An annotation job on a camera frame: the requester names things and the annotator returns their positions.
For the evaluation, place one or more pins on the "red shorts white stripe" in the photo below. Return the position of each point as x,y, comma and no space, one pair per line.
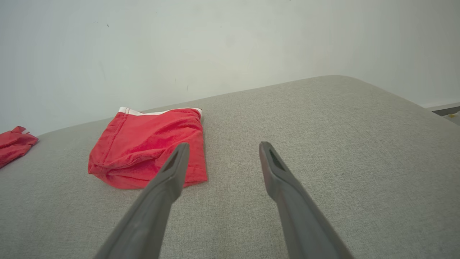
140,144

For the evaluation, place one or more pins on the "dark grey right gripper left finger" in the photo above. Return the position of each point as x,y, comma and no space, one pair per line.
154,208

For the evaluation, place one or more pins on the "red basketball jersey white sleeves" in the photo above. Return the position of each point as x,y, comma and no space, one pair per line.
12,144

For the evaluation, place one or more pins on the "grey fabric sofa seat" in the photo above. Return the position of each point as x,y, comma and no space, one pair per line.
323,144

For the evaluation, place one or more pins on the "white wall baseboard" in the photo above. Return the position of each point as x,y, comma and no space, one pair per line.
444,105

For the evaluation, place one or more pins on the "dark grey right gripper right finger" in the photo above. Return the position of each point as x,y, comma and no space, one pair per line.
294,208

